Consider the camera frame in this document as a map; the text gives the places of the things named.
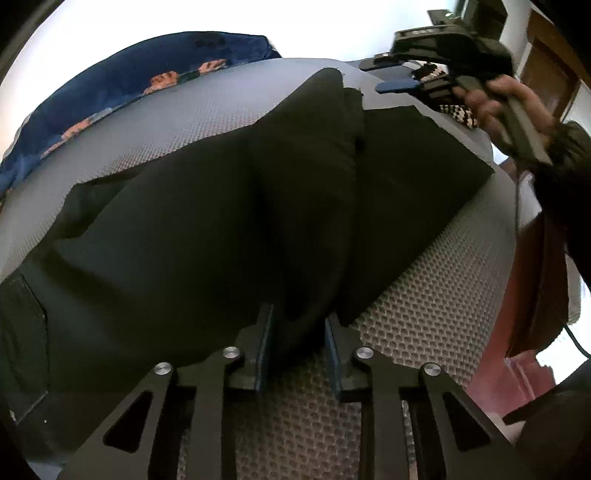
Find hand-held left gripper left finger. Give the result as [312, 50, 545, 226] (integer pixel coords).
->
[58, 302, 278, 480]

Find black and white striped knit cloth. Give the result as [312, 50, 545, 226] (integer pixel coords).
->
[412, 63, 479, 131]

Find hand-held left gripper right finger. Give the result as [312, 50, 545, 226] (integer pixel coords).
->
[323, 318, 522, 480]

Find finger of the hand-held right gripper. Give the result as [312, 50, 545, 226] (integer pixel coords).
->
[359, 53, 416, 71]
[375, 75, 459, 101]

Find brown wooden door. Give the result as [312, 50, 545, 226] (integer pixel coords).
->
[514, 9, 581, 101]

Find person's dark clothed leg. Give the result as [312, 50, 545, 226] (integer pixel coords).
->
[501, 373, 591, 480]

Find brown wooden board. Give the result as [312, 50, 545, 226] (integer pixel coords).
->
[505, 213, 572, 359]

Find black pants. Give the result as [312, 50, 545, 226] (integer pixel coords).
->
[0, 67, 496, 467]

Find person's right hand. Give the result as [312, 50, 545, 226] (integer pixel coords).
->
[454, 74, 563, 155]

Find grey honeycomb mattress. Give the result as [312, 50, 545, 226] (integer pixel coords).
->
[0, 58, 520, 480]

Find blue patterned pillow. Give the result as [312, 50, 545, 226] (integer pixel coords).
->
[0, 31, 283, 195]

